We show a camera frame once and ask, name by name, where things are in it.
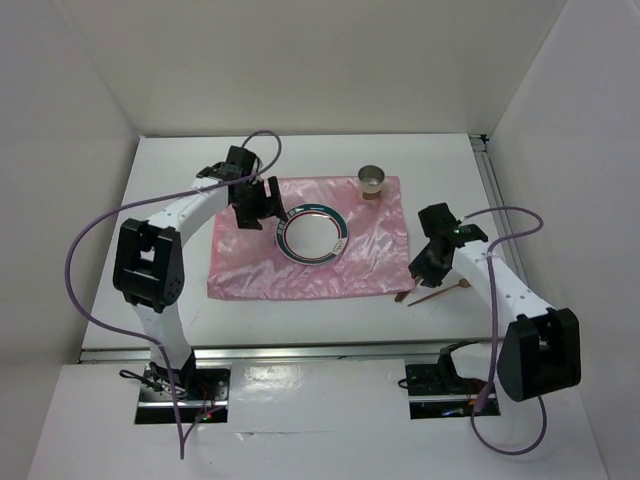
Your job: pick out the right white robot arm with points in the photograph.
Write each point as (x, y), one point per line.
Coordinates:
(534, 348)

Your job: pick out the dark wooden spoon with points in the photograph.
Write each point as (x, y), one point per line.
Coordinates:
(401, 296)

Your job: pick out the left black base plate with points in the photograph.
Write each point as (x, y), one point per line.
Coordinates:
(206, 399)

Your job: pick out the white plate with coloured rim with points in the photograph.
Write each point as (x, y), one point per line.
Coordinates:
(312, 234)

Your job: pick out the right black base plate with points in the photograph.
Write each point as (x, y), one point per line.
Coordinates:
(435, 394)

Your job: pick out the aluminium rail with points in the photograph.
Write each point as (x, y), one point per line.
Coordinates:
(283, 352)
(479, 146)

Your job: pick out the small metal cup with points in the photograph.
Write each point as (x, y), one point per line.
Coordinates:
(370, 180)

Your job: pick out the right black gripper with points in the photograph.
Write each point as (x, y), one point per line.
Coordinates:
(418, 265)

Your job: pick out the pink satin rose cloth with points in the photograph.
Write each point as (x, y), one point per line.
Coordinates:
(250, 265)

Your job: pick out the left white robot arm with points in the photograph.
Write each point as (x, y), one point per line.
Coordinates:
(149, 264)

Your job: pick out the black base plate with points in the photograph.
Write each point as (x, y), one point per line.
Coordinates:
(206, 399)
(435, 394)

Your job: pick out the front aluminium rail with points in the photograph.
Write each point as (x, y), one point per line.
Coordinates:
(283, 352)

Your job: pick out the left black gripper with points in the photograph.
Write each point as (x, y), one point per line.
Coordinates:
(268, 207)

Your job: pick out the right side aluminium rail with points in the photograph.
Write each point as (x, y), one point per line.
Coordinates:
(479, 146)

